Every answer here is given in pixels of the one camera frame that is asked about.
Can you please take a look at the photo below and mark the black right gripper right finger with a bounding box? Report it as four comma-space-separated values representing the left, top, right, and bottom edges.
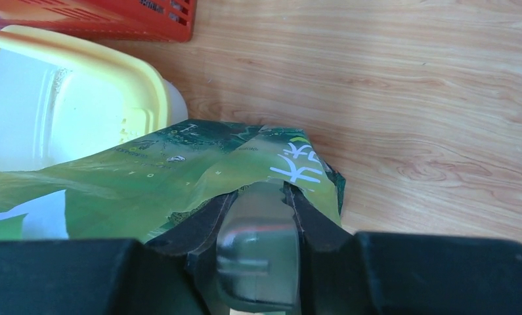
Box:
284, 184, 522, 314

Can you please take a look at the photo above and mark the yellow litter box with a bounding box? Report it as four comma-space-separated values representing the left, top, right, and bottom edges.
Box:
0, 25, 188, 172

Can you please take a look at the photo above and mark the green cat litter bag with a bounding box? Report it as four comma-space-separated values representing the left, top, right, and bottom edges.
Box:
0, 119, 345, 242

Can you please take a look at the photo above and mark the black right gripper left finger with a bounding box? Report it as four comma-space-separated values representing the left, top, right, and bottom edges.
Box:
0, 192, 238, 314

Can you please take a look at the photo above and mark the clear plastic litter scoop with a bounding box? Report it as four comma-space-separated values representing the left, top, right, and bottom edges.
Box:
216, 180, 300, 312

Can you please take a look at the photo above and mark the red plastic shopping basket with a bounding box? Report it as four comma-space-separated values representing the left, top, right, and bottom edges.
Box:
0, 0, 197, 43

